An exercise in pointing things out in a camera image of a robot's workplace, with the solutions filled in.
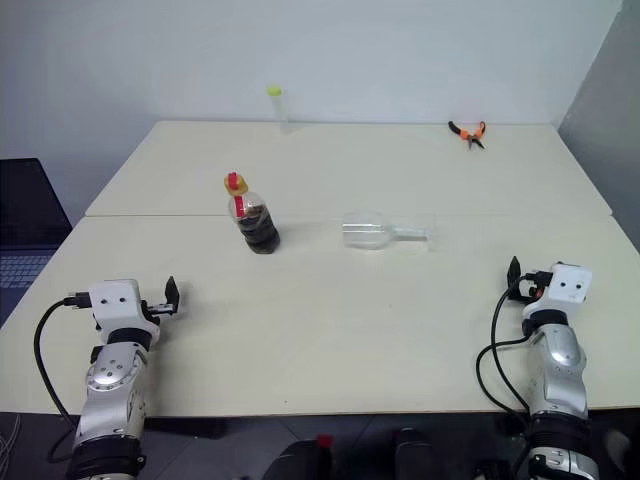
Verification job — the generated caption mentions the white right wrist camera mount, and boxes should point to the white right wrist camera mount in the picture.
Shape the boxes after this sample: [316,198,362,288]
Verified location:
[531,261,594,314]

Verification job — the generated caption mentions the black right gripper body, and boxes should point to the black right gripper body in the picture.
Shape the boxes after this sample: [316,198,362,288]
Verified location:
[510,269,552,304]

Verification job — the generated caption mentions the dark laptop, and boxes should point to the dark laptop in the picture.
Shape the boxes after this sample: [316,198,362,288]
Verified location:
[0,157,73,324]

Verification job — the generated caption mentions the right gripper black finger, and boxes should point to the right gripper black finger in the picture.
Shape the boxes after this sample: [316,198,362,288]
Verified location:
[506,255,523,297]

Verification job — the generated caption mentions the orange and black pliers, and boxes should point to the orange and black pliers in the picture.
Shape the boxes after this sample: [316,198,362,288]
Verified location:
[447,119,488,153]

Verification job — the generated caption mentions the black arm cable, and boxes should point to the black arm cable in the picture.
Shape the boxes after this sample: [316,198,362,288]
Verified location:
[33,291,92,464]
[475,287,539,417]

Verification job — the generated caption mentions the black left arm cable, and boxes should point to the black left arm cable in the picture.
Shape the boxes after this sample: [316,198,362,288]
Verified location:
[33,291,92,464]

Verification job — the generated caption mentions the grey loose cables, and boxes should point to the grey loose cables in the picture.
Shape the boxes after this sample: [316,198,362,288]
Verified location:
[0,411,24,472]

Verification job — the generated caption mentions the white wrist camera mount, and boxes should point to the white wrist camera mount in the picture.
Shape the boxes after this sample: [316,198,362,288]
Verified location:
[87,279,143,332]
[531,261,594,314]

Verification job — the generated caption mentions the dark sauce bottle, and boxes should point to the dark sauce bottle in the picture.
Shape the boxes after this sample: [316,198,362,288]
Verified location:
[222,171,282,257]

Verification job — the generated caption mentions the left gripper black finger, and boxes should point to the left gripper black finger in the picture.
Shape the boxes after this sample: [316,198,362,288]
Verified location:
[165,275,182,317]

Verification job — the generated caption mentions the wine glass with brown liquid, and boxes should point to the wine glass with brown liquid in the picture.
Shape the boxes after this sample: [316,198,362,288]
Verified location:
[341,210,438,253]

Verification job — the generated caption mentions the clear tube with yellow cap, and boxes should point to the clear tube with yellow cap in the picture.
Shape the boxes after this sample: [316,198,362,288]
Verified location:
[265,85,294,136]

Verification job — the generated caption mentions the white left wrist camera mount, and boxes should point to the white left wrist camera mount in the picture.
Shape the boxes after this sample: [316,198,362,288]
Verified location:
[87,279,143,332]

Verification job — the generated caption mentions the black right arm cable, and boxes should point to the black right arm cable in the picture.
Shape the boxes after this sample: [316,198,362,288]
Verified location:
[475,287,539,417]

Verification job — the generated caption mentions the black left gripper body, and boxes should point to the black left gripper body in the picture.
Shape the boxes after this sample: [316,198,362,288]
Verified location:
[140,298,170,322]

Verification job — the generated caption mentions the dark rounded shape, red cap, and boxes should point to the dark rounded shape, red cap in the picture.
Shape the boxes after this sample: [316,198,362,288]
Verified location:
[261,433,335,480]

